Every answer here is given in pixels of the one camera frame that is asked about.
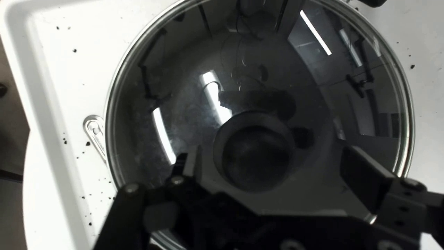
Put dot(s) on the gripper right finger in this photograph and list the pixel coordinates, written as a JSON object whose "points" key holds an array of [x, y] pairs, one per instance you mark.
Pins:
{"points": [[402, 205]]}

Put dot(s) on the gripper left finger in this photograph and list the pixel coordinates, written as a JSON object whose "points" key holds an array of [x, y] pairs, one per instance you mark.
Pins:
{"points": [[126, 222]]}

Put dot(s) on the black pot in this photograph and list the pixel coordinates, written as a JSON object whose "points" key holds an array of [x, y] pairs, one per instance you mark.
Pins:
{"points": [[94, 131]]}

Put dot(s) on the white tray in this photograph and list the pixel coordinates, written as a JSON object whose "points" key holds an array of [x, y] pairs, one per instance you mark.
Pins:
{"points": [[66, 80]]}

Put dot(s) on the glass lid with black knob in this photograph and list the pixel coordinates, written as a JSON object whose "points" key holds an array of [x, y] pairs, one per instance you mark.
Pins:
{"points": [[256, 104]]}

